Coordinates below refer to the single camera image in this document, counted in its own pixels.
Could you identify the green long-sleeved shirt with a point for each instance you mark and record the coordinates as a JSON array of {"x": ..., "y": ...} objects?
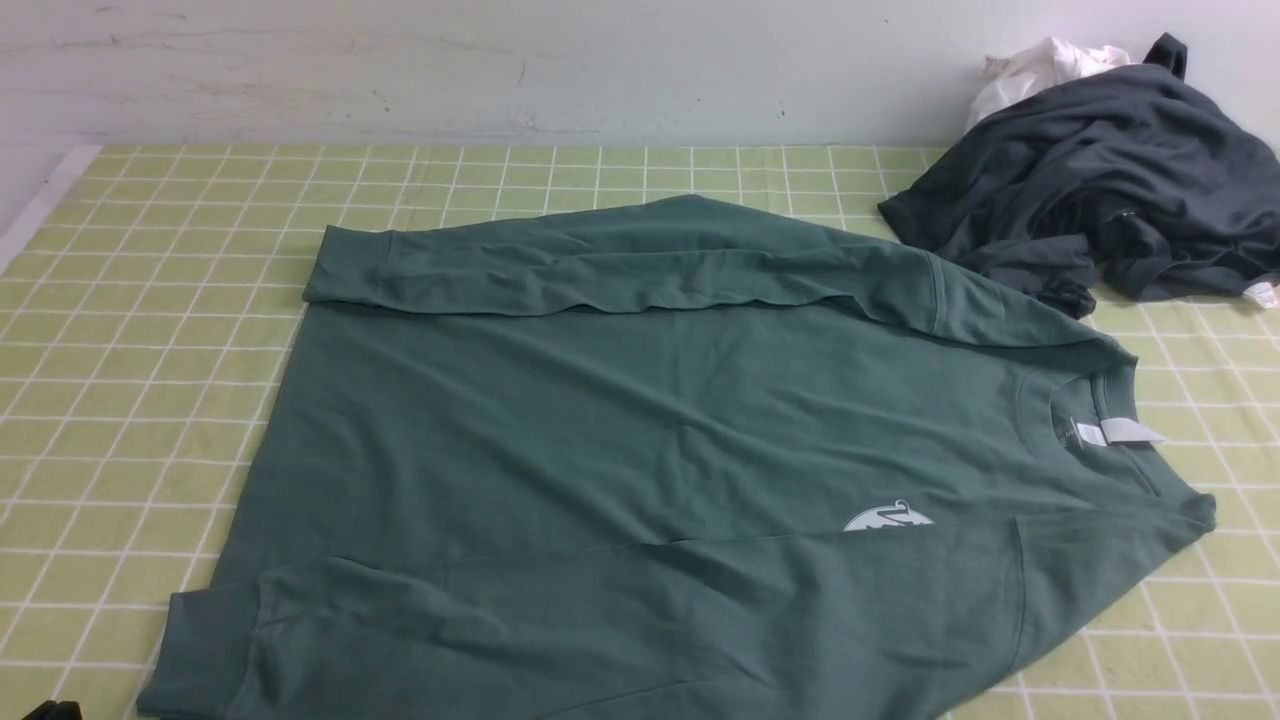
[{"x": 684, "y": 460}]

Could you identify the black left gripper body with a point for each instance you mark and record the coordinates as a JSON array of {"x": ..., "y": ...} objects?
[{"x": 55, "y": 710}]

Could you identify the dark grey crumpled garment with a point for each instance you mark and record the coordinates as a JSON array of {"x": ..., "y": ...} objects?
[{"x": 1130, "y": 176}]

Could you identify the white crumpled cloth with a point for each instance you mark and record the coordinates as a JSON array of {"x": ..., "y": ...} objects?
[{"x": 1051, "y": 62}]

